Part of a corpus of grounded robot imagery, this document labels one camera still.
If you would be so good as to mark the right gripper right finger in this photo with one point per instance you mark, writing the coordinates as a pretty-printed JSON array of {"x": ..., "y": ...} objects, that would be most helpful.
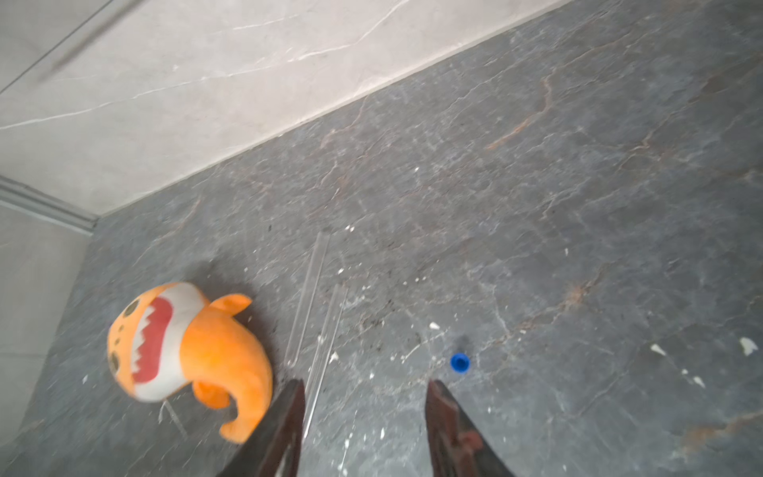
[{"x": 456, "y": 446}]

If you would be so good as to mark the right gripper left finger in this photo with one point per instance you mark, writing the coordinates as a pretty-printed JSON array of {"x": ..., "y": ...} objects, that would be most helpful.
[{"x": 274, "y": 447}]

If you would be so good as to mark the blue stopper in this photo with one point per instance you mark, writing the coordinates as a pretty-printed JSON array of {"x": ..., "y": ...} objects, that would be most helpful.
[{"x": 460, "y": 363}]

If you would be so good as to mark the clear test tube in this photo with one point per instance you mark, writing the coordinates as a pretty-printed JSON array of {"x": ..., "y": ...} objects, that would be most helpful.
[
  {"x": 322, "y": 355},
  {"x": 305, "y": 304}
]

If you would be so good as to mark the orange shark plush toy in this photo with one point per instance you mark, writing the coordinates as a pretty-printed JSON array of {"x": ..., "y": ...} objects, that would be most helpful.
[{"x": 172, "y": 337}]

